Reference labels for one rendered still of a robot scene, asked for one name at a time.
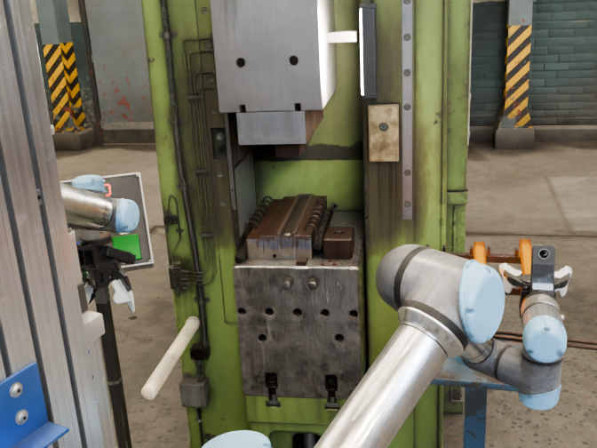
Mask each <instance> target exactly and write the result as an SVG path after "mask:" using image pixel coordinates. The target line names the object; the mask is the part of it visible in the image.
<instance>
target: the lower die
mask: <svg viewBox="0 0 597 448"><path fill-rule="evenodd" d="M300 196H309V198H308V199H307V201H306V204H305V207H304V209H303V211H302V213H301V214H300V216H299V218H298V221H297V223H296V225H295V227H294V229H293V230H292V233H291V237H281V231H282V229H283V227H284V225H285V223H286V221H287V219H288V218H289V216H290V214H291V212H292V210H293V208H294V206H295V204H296V202H297V201H298V199H299V197H300ZM320 198H323V199H325V200H326V202H327V196H314V194H298V195H297V196H285V197H284V198H283V199H273V200H274V202H273V203H272V201H271V202H270V204H271V207H269V205H268V206H267V207H268V212H267V209H265V211H266V215H264V213H263V214H262V215H263V220H261V217H260V218H259V220H260V224H259V222H257V227H258V228H257V229H255V227H254V228H253V230H252V231H251V232H250V234H249V235H248V237H247V238H246V244H247V254H248V259H294V260H295V259H298V257H308V259H309V260H311V259H312V258H313V256H314V252H315V249H314V247H313V243H314V238H315V232H314V227H311V226H310V227H307V229H306V230H305V226H306V223H307V222H308V219H309V217H310V215H311V212H312V211H313V209H314V205H315V204H316V201H317V200H318V199H320ZM274 254H275V255H276V257H275V258H274V257H273V255H274Z"/></svg>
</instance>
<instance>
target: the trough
mask: <svg viewBox="0 0 597 448"><path fill-rule="evenodd" d="M308 198H309V196H300V197H299V198H298V201H297V202H296V204H295V206H294V208H293V210H292V212H291V214H290V216H289V218H288V219H287V221H286V223H285V225H284V227H283V229H282V231H281V237H291V233H292V230H293V229H294V227H295V225H296V223H297V221H298V219H299V216H300V214H301V213H302V211H303V209H304V207H305V204H306V201H307V199H308ZM286 233H290V235H289V236H286V235H285V234H286Z"/></svg>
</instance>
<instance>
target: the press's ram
mask: <svg viewBox="0 0 597 448"><path fill-rule="evenodd" d="M210 7H211V26H212V36H213V47H214V57H215V67H216V77H217V87H218V98H219V113H240V112H242V111H243V110H244V109H245V110H246V112H275V111H295V110H296V109H297V108H298V107H299V106H300V105H301V111H308V110H322V109H323V108H324V107H325V105H326V104H327V102H328V101H329V100H330V98H331V96H332V95H333V94H334V92H335V91H336V90H337V62H336V43H344V42H356V41H357V31H356V30H355V31H335V9H334V0H210Z"/></svg>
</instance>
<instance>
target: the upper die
mask: <svg viewBox="0 0 597 448"><path fill-rule="evenodd" d="M236 120H237V131H238V142H239V145H281V144H307V142H308V141H309V139H310V138H311V136H312V135H313V133H314V131H315V130H316V128H317V127H318V125H319V124H320V122H321V121H322V120H323V109H322V110H308V111H301V105H300V106H299V107H298V108H297V109H296V110H295V111H275V112H246V110H245V109H244V110H243V111H242V112H240V113H236Z"/></svg>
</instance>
